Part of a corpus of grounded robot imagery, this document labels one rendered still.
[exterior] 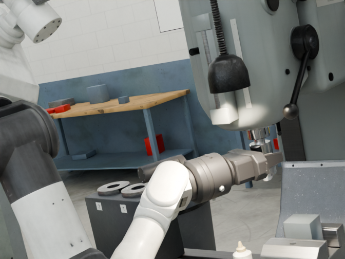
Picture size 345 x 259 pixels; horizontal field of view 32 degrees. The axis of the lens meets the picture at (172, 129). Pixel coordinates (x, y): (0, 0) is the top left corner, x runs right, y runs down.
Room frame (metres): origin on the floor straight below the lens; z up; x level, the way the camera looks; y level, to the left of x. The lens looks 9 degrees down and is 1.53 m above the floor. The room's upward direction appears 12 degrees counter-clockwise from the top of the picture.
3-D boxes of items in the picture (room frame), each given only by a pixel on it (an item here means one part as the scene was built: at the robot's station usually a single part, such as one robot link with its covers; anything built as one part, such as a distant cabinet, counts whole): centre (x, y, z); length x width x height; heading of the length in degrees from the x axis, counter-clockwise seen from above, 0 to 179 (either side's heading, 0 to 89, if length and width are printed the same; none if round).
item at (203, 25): (1.14, -0.10, 1.45); 0.04 x 0.04 x 0.21; 51
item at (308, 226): (1.19, -0.22, 1.07); 0.06 x 0.05 x 0.06; 52
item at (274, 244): (1.15, -0.19, 1.05); 0.12 x 0.06 x 0.04; 52
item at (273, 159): (1.20, -0.19, 1.23); 0.06 x 0.02 x 0.03; 116
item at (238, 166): (1.19, -0.09, 1.23); 0.13 x 0.12 x 0.10; 26
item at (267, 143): (1.23, -0.17, 1.26); 0.05 x 0.05 x 0.01
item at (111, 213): (1.54, 0.15, 1.06); 0.22 x 0.12 x 0.20; 44
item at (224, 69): (1.05, -0.11, 1.44); 0.07 x 0.07 x 0.06
